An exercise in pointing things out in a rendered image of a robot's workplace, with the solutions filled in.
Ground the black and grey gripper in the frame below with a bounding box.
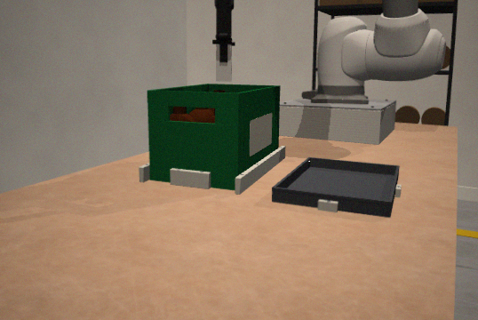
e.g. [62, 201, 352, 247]
[212, 0, 235, 82]

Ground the dark green crate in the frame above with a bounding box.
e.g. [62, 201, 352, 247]
[147, 84, 280, 190]

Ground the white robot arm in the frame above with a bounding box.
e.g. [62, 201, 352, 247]
[301, 0, 446, 104]

